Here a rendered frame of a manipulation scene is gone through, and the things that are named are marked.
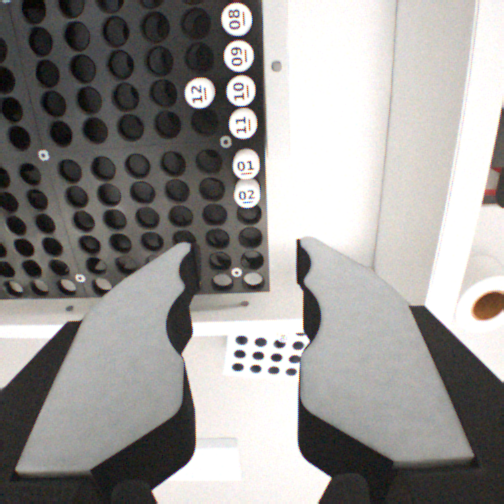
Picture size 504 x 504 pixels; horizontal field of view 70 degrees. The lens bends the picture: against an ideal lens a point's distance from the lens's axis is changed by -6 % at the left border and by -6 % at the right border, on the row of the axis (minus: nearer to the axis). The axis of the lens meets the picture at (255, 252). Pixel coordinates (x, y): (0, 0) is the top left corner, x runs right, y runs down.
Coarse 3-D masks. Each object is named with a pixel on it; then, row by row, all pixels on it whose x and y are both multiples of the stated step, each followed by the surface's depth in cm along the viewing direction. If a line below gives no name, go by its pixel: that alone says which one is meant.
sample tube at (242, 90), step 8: (232, 80) 16; (240, 80) 16; (248, 80) 16; (232, 88) 16; (240, 88) 16; (248, 88) 16; (232, 96) 16; (240, 96) 16; (248, 96) 16; (240, 104) 16
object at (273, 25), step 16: (272, 0) 19; (272, 16) 20; (272, 32) 20; (272, 48) 21; (272, 64) 21; (288, 64) 21; (272, 80) 21; (288, 80) 21; (272, 96) 22; (288, 96) 22; (272, 112) 22; (288, 112) 22; (272, 128) 23; (288, 128) 23; (272, 144) 23; (288, 144) 23
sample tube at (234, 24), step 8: (232, 8) 14; (240, 8) 14; (224, 16) 14; (232, 16) 14; (240, 16) 14; (248, 16) 14; (224, 24) 14; (232, 24) 14; (240, 24) 14; (248, 24) 14; (232, 32) 15; (240, 32) 15
